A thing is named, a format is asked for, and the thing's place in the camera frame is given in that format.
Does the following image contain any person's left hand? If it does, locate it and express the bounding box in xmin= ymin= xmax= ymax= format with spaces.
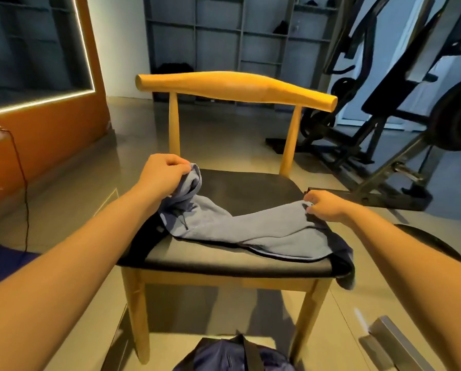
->
xmin=135 ymin=154 xmax=193 ymax=204

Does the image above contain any person's right hand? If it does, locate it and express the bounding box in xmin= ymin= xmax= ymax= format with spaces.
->
xmin=303 ymin=189 xmax=355 ymax=225

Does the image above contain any single blue-grey towel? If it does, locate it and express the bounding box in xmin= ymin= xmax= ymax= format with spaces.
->
xmin=159 ymin=163 xmax=356 ymax=291

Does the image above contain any navy blue bag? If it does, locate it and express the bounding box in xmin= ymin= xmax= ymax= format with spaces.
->
xmin=172 ymin=332 xmax=297 ymax=371

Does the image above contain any person's right forearm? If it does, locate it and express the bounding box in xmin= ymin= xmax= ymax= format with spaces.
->
xmin=342 ymin=205 xmax=461 ymax=371

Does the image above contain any person's left forearm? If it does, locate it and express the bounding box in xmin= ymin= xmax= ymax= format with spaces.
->
xmin=0 ymin=185 xmax=162 ymax=371

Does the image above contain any black and grey gym machine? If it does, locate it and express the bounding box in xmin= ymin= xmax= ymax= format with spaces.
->
xmin=265 ymin=0 xmax=461 ymax=212

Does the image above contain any loose black weight plate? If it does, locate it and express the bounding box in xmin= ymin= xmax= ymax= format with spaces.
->
xmin=393 ymin=224 xmax=461 ymax=265

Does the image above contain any wooden chair with black seat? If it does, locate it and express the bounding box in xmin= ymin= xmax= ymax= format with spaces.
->
xmin=117 ymin=71 xmax=356 ymax=365

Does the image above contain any grey shelf unit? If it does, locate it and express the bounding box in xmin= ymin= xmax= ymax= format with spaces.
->
xmin=143 ymin=0 xmax=343 ymax=109

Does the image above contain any mounted black weight plate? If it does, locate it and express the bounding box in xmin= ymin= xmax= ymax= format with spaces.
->
xmin=427 ymin=75 xmax=461 ymax=151

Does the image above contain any dark blue mat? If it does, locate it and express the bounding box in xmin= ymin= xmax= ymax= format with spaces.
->
xmin=0 ymin=237 xmax=40 ymax=293

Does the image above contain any black cable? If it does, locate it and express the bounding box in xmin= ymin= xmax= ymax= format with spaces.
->
xmin=0 ymin=129 xmax=31 ymax=254

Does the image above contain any wall mirror with light strip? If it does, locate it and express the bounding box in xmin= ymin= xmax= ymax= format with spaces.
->
xmin=0 ymin=0 xmax=96 ymax=119

